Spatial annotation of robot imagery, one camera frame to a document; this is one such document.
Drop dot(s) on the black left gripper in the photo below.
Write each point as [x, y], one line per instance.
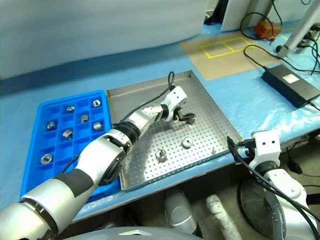
[178, 115]

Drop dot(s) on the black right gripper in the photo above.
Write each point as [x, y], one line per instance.
[246, 148]

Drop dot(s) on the small metal roller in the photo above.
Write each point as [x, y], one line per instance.
[98, 125]
[84, 118]
[70, 108]
[96, 103]
[193, 121]
[51, 124]
[67, 133]
[46, 158]

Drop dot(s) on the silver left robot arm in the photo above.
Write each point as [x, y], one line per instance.
[100, 160]

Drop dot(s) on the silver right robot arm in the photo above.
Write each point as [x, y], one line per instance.
[282, 181]

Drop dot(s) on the perforated steel tray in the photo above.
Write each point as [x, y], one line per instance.
[200, 100]

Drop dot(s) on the blue plastic compartment tray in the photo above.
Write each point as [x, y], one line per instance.
[82, 140]

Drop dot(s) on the flat metal roller with hole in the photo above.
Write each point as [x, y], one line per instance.
[187, 142]

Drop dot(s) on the blue plastic table cover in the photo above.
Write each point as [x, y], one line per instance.
[237, 100]

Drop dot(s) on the black power plug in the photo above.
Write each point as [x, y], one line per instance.
[296, 167]

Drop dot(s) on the brown cardboard mat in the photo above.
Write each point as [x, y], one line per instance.
[225, 66]

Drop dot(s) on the dirty white pipe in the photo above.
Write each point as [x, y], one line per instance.
[220, 215]

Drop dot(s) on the black power adapter brick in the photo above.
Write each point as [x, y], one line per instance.
[287, 83]

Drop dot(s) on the grey rounded robot thigh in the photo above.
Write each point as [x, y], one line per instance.
[178, 212]

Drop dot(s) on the white panel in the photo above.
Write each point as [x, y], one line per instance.
[242, 15]

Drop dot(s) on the orange brown box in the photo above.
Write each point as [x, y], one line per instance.
[266, 28]

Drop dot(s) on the grey robot torso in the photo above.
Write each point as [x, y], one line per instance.
[125, 235]

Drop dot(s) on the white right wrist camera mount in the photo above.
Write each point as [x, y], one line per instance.
[266, 146]

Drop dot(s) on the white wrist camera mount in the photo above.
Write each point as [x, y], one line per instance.
[176, 96]
[266, 146]

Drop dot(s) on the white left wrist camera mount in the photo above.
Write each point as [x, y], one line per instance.
[176, 96]

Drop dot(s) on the aluminium frame leg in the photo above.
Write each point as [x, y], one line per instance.
[298, 30]

